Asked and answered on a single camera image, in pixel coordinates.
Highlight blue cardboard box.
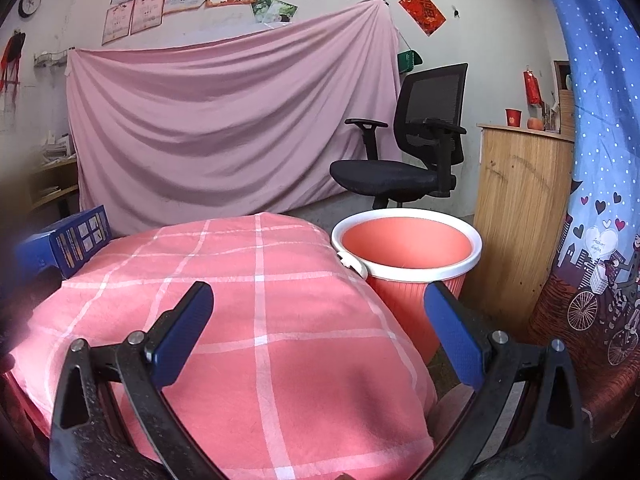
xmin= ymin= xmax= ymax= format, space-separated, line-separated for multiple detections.
xmin=15 ymin=205 xmax=112 ymax=281

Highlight pink hanging sheet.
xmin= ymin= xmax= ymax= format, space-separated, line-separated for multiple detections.
xmin=65 ymin=0 xmax=403 ymax=238

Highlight red tassel wall hanging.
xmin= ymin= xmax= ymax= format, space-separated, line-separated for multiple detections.
xmin=0 ymin=30 xmax=26 ymax=93

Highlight blue dotted printed curtain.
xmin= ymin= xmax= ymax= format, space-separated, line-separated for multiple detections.
xmin=527 ymin=0 xmax=640 ymax=443

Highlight red hanging ornament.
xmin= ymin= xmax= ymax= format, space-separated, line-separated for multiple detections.
xmin=523 ymin=66 xmax=543 ymax=107

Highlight pink bucket with white rim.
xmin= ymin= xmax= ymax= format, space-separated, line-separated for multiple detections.
xmin=331 ymin=210 xmax=483 ymax=361

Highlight stack of books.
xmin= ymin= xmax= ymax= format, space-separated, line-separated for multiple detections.
xmin=42 ymin=132 xmax=76 ymax=163

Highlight wire wall rack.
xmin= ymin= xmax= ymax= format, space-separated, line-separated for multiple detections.
xmin=34 ymin=50 xmax=71 ymax=68

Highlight black mesh office chair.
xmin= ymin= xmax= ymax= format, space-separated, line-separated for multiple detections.
xmin=330 ymin=63 xmax=469 ymax=209

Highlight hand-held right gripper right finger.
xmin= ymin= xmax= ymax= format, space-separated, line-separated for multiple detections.
xmin=414 ymin=281 xmax=593 ymax=480

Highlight pink plaid blanket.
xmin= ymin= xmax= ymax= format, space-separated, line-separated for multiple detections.
xmin=10 ymin=212 xmax=438 ymax=480

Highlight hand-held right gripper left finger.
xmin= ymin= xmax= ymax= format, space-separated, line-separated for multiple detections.
xmin=48 ymin=281 xmax=236 ymax=480

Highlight wooden cabinet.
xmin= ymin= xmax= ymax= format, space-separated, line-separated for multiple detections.
xmin=472 ymin=122 xmax=576 ymax=343

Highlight red diamond wall decoration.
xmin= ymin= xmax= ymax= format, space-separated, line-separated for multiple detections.
xmin=398 ymin=0 xmax=447 ymax=37

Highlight wooden wall shelf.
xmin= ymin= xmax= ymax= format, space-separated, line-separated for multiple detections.
xmin=27 ymin=155 xmax=81 ymax=211

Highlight brown wooden box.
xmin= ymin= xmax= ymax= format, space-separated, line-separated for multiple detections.
xmin=557 ymin=89 xmax=576 ymax=136

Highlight dark wooden picture frame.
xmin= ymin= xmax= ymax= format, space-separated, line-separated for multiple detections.
xmin=553 ymin=60 xmax=572 ymax=133

